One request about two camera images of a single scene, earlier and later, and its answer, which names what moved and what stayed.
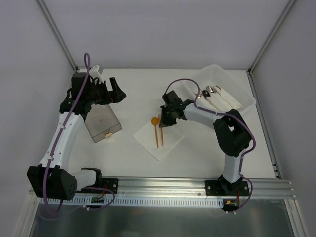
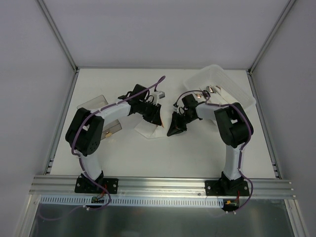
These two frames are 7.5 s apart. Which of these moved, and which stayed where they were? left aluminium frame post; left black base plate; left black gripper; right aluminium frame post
Moved: left black gripper
Stayed: left black base plate; right aluminium frame post; left aluminium frame post
